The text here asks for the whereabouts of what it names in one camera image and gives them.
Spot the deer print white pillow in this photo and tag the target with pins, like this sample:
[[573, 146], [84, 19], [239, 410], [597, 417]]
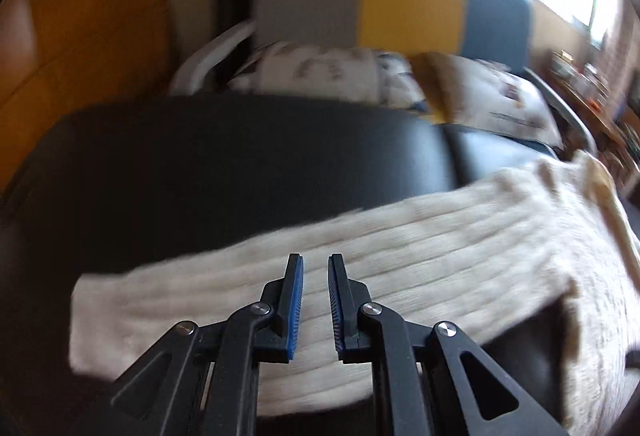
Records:
[[484, 96]]

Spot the grey yellow blue sofa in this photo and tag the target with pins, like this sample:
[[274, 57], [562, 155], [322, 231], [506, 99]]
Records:
[[491, 30]]

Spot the wooden shelf with clutter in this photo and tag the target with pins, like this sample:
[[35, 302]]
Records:
[[584, 93]]

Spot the cream knitted sweater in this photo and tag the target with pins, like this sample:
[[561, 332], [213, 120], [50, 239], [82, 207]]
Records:
[[486, 257]]

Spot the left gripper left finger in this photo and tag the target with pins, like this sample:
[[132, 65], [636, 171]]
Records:
[[203, 380]]

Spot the triangle pattern pillow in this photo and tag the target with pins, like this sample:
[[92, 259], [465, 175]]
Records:
[[353, 75]]

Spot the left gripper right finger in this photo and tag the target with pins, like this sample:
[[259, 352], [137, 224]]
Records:
[[427, 380]]

